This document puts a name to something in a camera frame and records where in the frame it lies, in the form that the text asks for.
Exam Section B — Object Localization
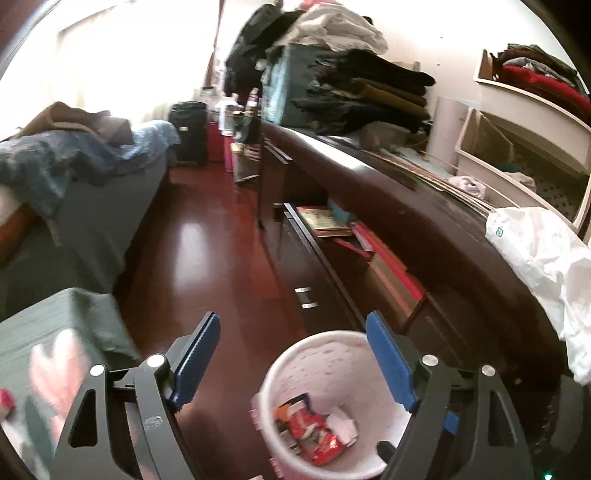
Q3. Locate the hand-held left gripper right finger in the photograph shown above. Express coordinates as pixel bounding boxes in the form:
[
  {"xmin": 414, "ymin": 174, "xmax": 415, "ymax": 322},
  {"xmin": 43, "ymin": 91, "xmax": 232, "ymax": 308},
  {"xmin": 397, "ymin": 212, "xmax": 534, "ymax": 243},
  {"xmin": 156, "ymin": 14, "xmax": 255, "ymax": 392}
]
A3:
[{"xmin": 365, "ymin": 310, "xmax": 539, "ymax": 480}]

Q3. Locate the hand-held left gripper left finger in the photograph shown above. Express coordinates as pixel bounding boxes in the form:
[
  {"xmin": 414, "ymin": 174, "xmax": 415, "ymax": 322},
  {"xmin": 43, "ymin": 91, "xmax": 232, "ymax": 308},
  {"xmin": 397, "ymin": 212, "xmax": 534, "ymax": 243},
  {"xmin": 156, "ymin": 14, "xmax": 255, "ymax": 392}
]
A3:
[{"xmin": 48, "ymin": 311, "xmax": 221, "ymax": 480}]

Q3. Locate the white paper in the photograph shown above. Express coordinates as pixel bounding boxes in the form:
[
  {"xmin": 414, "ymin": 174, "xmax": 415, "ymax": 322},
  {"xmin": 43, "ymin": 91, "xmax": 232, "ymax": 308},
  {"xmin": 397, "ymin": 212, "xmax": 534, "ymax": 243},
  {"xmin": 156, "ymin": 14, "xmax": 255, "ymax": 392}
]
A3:
[{"xmin": 325, "ymin": 411, "xmax": 358, "ymax": 446}]

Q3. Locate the pink perforated wastebasket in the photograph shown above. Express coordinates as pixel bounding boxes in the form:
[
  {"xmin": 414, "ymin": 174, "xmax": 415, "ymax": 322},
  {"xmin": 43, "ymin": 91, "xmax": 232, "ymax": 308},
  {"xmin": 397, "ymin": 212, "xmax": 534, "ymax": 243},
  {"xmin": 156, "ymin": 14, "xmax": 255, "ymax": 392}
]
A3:
[{"xmin": 250, "ymin": 330, "xmax": 416, "ymax": 480}]

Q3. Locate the red snack packet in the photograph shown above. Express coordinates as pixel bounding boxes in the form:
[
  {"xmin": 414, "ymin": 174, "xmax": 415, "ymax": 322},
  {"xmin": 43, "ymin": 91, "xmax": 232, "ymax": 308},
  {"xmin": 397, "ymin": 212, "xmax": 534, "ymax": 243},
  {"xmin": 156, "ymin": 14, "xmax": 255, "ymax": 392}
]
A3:
[{"xmin": 288, "ymin": 408, "xmax": 347, "ymax": 464}]

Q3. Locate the red book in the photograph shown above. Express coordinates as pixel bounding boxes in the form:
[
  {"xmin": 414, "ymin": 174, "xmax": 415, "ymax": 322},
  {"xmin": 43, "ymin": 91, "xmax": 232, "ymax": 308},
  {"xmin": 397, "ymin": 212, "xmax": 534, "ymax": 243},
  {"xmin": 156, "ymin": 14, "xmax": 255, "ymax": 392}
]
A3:
[{"xmin": 335, "ymin": 222, "xmax": 428, "ymax": 315}]

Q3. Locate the teal floral tablecloth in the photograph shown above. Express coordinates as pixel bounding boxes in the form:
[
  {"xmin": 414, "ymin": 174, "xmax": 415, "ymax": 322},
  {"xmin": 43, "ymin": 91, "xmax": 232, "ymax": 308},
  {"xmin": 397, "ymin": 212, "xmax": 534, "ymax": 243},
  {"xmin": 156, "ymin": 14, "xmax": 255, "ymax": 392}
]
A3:
[{"xmin": 0, "ymin": 288, "xmax": 139, "ymax": 480}]

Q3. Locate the yellow green book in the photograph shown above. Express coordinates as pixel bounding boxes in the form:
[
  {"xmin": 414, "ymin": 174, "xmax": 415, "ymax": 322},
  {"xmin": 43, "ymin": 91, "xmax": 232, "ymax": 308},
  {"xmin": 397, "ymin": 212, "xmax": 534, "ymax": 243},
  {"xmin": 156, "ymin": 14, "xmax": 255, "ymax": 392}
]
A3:
[{"xmin": 297, "ymin": 206, "xmax": 352, "ymax": 236}]

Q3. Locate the long dark wooden cabinet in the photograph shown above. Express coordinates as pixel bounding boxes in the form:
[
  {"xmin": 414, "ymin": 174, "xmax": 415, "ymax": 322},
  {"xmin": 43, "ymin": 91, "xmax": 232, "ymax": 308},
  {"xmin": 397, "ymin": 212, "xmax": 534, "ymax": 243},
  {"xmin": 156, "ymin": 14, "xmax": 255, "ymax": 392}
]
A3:
[{"xmin": 259, "ymin": 122, "xmax": 573, "ymax": 384}]

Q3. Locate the bed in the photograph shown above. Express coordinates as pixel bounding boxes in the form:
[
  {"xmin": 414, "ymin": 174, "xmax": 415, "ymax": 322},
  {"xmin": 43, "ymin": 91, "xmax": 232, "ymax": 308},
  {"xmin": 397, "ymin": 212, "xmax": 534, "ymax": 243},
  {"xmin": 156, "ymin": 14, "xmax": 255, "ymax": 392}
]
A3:
[{"xmin": 0, "ymin": 102, "xmax": 181, "ymax": 324}]

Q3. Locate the white plastic bag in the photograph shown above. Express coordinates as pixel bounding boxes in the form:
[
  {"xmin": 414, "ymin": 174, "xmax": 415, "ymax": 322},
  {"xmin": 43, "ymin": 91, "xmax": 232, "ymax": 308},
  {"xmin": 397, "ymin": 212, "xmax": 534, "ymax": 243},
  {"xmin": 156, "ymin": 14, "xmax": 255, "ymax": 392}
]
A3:
[{"xmin": 485, "ymin": 205, "xmax": 591, "ymax": 384}]

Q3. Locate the small white cloth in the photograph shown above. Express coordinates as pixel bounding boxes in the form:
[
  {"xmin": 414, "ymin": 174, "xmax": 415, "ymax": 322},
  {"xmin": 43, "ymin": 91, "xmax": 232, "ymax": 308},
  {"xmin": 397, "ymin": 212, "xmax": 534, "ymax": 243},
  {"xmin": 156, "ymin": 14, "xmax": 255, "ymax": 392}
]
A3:
[{"xmin": 450, "ymin": 175, "xmax": 485, "ymax": 199}]

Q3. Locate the red plastic container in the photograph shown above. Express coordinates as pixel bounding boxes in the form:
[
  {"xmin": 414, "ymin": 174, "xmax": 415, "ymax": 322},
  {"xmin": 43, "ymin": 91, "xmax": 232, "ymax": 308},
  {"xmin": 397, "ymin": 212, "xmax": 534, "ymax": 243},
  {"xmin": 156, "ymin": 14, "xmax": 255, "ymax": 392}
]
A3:
[{"xmin": 208, "ymin": 122, "xmax": 234, "ymax": 174}]

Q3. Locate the pale cloth in bin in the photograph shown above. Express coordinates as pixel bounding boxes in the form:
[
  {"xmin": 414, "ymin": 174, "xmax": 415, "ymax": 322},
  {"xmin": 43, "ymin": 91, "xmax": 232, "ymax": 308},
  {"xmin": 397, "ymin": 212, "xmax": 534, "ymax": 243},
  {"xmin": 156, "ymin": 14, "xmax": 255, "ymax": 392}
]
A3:
[{"xmin": 501, "ymin": 171, "xmax": 539, "ymax": 195}]

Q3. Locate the black suitcase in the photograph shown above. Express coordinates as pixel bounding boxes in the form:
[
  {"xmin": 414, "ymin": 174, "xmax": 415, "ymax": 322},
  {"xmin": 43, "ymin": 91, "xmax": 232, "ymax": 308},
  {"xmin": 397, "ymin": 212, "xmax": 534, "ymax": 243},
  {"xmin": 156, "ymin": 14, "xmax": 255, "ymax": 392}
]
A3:
[{"xmin": 168, "ymin": 102, "xmax": 208, "ymax": 167}]

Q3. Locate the clear plastic container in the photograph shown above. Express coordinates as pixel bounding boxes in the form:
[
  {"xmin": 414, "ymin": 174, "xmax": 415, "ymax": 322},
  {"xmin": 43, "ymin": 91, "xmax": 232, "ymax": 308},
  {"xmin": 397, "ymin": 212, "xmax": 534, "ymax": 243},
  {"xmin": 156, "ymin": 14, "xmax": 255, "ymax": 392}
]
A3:
[{"xmin": 217, "ymin": 95, "xmax": 245, "ymax": 137}]

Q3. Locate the white board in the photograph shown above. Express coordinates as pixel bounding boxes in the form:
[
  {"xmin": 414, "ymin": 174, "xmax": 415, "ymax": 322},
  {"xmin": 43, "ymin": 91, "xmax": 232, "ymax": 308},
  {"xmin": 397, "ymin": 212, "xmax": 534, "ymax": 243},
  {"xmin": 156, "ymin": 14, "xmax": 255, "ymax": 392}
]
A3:
[{"xmin": 427, "ymin": 96, "xmax": 472, "ymax": 148}]

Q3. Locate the blue patterned duvet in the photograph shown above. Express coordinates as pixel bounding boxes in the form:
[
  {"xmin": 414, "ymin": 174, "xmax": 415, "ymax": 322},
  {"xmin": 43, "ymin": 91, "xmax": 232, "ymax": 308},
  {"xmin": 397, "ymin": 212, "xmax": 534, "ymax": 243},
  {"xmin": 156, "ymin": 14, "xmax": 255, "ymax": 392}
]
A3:
[{"xmin": 0, "ymin": 120, "xmax": 181, "ymax": 217}]

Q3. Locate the brown blanket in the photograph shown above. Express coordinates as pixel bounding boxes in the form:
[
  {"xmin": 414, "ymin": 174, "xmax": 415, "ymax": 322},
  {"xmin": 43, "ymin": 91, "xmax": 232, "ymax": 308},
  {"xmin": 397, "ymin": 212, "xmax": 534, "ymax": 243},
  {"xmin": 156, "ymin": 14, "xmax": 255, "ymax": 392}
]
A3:
[{"xmin": 16, "ymin": 102, "xmax": 132, "ymax": 144}]

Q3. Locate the stack of folded dark clothes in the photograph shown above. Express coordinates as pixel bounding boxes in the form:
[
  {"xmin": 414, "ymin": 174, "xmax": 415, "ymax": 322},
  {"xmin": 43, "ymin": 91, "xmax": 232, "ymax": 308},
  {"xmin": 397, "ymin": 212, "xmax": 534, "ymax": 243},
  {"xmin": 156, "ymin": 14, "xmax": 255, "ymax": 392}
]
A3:
[{"xmin": 291, "ymin": 48, "xmax": 437, "ymax": 137}]

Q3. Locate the teal storage box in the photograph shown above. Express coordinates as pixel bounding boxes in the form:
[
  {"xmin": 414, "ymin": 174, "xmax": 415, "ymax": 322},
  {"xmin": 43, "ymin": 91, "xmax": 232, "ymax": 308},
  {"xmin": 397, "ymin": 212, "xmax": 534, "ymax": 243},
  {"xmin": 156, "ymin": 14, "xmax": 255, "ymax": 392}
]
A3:
[{"xmin": 261, "ymin": 44, "xmax": 324, "ymax": 125}]

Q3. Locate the white storage bin with clothes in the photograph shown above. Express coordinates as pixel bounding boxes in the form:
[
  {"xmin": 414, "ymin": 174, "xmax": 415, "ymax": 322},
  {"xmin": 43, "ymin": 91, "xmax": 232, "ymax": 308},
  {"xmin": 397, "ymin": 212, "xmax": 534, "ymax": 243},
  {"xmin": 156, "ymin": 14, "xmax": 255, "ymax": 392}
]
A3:
[{"xmin": 473, "ymin": 48, "xmax": 591, "ymax": 174}]

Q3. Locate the sheer window curtain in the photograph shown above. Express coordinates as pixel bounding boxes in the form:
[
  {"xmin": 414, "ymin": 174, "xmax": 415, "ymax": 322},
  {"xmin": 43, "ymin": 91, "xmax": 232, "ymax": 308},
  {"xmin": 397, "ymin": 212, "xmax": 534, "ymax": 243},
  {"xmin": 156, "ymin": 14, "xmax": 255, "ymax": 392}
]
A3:
[{"xmin": 0, "ymin": 0, "xmax": 222, "ymax": 134}]

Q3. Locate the pile of red dark clothes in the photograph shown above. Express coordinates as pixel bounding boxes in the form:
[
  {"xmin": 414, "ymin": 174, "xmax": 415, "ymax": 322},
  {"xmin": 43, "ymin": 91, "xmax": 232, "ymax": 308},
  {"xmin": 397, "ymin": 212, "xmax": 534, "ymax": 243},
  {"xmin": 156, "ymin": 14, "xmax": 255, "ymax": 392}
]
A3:
[{"xmin": 492, "ymin": 44, "xmax": 591, "ymax": 112}]

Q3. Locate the white cloth pile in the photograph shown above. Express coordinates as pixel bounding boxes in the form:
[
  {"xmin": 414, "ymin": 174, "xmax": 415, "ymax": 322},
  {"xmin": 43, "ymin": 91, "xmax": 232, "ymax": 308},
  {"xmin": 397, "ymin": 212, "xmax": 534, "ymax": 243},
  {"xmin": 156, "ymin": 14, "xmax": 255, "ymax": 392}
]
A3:
[{"xmin": 272, "ymin": 4, "xmax": 389, "ymax": 54}]

